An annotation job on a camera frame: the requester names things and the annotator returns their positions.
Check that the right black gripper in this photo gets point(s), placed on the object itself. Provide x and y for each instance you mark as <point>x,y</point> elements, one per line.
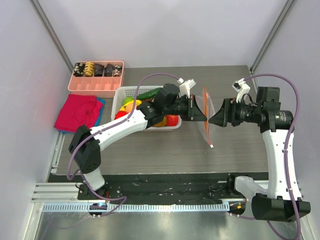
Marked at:
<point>230,112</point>

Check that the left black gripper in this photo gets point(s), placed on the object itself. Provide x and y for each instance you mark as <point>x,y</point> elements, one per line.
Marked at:
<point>193,112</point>

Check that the clear zip top bag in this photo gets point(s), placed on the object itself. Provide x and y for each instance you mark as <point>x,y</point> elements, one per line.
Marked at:
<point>204,126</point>

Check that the yellow banana bunch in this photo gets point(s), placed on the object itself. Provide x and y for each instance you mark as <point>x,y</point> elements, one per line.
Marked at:
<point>137,102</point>

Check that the red apple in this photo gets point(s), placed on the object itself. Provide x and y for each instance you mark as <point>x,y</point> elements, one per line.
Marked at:
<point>120,114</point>
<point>172,120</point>

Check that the peach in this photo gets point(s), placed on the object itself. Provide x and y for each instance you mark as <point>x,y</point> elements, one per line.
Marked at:
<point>130,107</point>

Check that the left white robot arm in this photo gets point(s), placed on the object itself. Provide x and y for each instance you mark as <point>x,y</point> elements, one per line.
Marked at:
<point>88,143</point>

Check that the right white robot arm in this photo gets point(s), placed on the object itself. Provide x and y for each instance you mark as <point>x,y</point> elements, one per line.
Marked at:
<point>281,201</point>

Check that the long green cucumber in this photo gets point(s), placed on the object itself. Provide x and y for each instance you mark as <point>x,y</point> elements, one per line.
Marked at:
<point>148,95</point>

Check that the green lime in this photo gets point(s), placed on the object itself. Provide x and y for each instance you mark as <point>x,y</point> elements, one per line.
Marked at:
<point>127,100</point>

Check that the dark sushi piece three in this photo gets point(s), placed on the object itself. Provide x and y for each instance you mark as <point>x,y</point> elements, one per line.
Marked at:
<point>117,70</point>

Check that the blue folded cloth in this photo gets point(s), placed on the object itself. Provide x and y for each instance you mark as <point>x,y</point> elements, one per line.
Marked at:
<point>98,117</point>

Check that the dark sushi piece two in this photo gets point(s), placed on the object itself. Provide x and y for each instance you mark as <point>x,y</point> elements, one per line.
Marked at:
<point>108,70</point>

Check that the pink divided tray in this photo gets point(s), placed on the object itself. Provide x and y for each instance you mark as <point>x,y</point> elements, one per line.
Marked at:
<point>101,86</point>

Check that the dark cake piece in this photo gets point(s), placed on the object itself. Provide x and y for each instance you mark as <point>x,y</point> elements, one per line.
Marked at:
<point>98,70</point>

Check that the yellow spiral pastry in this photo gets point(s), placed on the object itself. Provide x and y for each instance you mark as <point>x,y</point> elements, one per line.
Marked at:
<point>89,69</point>

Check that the magenta folded cloth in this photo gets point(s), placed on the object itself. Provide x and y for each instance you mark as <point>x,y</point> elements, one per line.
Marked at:
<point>78,112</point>

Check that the dark sushi piece one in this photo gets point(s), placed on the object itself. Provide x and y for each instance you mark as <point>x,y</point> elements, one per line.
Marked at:
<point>78,70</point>

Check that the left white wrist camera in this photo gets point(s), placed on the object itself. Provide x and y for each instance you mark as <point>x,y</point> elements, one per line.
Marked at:
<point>185,86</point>

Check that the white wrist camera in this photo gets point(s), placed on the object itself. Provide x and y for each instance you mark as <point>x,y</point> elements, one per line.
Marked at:
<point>242,88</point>
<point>185,86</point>

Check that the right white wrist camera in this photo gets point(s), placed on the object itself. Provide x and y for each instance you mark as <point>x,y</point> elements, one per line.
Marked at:
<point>242,88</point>

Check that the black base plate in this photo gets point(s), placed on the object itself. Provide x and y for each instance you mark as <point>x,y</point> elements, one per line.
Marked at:
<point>167,189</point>

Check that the white slotted cable duct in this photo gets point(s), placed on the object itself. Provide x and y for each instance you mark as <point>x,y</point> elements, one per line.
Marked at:
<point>64,207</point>

